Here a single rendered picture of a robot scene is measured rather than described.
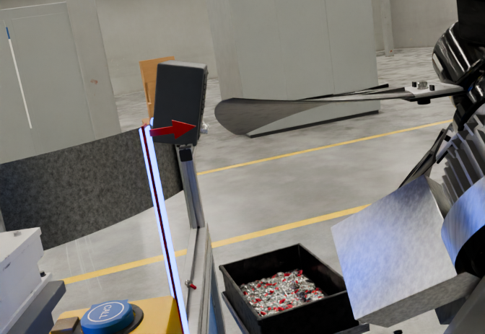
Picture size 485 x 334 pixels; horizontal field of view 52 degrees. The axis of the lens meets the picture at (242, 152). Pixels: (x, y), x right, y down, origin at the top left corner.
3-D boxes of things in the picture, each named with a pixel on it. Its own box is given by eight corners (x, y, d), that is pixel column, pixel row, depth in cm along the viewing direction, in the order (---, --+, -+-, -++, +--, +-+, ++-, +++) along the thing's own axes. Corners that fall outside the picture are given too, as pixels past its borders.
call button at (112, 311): (130, 340, 38) (125, 319, 37) (78, 348, 38) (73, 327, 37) (138, 311, 42) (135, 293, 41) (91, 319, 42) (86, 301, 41)
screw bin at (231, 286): (364, 329, 78) (359, 288, 77) (264, 363, 74) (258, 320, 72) (304, 275, 99) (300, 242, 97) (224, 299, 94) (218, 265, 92)
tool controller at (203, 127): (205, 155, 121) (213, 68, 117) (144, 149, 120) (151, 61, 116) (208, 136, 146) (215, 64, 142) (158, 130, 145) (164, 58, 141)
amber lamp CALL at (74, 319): (73, 334, 39) (72, 327, 39) (50, 337, 39) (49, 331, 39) (80, 322, 40) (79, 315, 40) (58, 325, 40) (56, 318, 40)
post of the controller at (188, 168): (205, 227, 119) (190, 147, 115) (192, 229, 119) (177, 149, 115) (205, 223, 122) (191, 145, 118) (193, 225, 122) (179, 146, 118)
